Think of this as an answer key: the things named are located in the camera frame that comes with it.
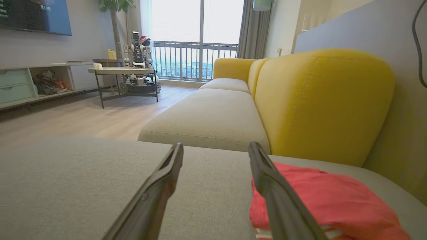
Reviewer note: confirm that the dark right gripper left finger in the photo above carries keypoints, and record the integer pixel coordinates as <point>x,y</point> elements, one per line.
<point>146,213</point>

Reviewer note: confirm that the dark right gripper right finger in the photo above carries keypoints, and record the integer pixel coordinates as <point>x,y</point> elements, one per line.
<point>283,206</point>

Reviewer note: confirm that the red white basketball jersey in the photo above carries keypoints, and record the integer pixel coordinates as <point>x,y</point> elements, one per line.
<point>333,200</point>

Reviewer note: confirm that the large grey fabric sofa ottoman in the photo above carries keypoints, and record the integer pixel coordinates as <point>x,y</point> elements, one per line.
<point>83,183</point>

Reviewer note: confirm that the yellow sofa back cushion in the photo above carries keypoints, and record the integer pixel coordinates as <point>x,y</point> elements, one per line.
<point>320,106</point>
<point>255,76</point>

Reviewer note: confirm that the grey sofa seat cushion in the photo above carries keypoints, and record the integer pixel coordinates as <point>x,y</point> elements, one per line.
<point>225,85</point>
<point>206,120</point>

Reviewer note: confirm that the grey upholstered sofa back panel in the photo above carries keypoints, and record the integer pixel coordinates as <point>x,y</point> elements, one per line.
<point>400,133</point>

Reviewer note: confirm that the round coffee table black legs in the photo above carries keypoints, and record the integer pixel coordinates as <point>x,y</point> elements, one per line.
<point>120,70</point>

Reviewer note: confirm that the yellow sofa armrest cushion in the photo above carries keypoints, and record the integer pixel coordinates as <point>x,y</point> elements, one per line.
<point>230,68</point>

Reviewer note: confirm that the white low tv cabinet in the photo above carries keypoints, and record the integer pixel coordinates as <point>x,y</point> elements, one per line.
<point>78,78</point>

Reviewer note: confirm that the small white cup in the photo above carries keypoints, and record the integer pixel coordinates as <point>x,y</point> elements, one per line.
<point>97,66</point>

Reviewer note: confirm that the white black wheeled humanoid robot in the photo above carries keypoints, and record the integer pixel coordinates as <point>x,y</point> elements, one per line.
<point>136,53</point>

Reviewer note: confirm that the dark clutter pile in cabinet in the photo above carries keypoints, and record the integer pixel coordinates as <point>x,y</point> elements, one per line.
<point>50,85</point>

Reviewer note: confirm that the yellow container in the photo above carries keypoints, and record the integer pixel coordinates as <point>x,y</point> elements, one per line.
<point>111,55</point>

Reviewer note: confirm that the doll with red hat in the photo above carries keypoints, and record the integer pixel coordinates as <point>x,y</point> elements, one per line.
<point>144,39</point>

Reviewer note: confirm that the grey balcony railing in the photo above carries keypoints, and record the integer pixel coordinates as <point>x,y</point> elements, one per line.
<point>186,42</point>

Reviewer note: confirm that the grey curtain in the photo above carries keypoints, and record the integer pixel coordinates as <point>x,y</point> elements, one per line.
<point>253,33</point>

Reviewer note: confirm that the pale green cabinet drawer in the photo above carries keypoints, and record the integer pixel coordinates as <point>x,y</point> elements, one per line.
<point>15,94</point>
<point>13,77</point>

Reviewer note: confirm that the tall green indoor plant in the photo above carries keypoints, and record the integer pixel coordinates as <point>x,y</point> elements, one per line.
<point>116,33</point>

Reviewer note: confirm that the sheer white curtain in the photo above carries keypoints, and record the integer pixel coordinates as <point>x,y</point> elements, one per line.
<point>145,16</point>

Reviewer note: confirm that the teal floor lamp shade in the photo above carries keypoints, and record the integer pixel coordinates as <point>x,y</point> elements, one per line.
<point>262,5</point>

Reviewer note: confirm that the white wall socket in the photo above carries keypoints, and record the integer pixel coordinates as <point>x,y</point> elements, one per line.
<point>279,51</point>

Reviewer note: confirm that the grey window frame post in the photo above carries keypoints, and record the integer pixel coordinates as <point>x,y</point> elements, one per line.
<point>201,20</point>

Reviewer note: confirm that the wall mounted television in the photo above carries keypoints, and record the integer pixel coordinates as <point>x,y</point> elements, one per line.
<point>33,15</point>

